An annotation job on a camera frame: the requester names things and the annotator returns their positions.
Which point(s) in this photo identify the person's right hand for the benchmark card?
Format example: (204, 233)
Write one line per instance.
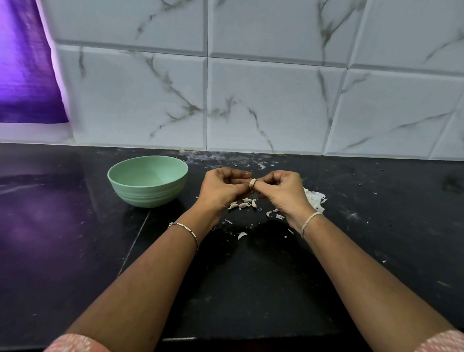
(284, 192)

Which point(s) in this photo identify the person's left hand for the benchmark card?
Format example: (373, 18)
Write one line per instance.
(220, 190)

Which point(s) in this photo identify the garlic clove cluster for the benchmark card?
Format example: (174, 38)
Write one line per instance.
(245, 204)

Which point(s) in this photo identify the white garlic bulb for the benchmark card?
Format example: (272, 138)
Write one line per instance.
(252, 183)

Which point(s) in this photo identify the mint green bowl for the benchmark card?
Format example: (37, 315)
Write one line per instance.
(147, 180)

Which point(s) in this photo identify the person's left forearm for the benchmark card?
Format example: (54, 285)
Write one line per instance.
(133, 292)

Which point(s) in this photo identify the person's right forearm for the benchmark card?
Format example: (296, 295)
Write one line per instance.
(380, 297)

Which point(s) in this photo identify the small fallen garlic piece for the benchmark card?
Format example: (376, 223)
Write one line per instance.
(242, 235)

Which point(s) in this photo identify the pink patterned left sleeve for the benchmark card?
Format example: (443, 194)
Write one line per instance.
(78, 345)

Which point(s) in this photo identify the pink patterned sleeve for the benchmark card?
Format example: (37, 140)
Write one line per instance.
(437, 350)
(78, 345)

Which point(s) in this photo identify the pink patterned right sleeve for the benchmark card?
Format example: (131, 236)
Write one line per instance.
(437, 350)

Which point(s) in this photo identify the purple cloth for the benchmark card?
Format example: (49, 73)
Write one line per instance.
(23, 56)

